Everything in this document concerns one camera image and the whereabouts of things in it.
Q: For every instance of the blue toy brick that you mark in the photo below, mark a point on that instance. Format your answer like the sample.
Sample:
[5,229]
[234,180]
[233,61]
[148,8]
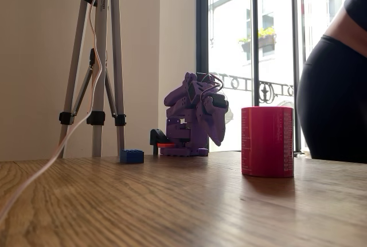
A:
[132,156]

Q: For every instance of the purple robot arm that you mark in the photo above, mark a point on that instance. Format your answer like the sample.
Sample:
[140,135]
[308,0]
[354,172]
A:
[183,109]

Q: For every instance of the red cup white print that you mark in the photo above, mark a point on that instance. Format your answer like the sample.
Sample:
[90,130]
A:
[266,144]

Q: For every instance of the black orange table clamp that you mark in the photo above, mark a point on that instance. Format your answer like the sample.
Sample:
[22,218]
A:
[157,138]

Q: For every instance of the black iron balcony railing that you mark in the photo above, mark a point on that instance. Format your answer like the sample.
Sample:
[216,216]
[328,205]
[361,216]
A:
[266,90]

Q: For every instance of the flower box with plants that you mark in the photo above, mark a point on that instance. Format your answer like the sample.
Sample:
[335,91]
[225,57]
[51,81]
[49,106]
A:
[265,39]

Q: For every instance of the person in black clothes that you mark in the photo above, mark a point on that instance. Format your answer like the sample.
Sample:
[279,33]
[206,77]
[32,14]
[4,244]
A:
[332,101]

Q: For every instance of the black window frame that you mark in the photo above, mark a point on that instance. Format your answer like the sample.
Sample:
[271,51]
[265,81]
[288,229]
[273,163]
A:
[202,29]

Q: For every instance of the grey camera tripod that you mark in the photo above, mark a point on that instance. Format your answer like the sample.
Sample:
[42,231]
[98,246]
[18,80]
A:
[100,58]

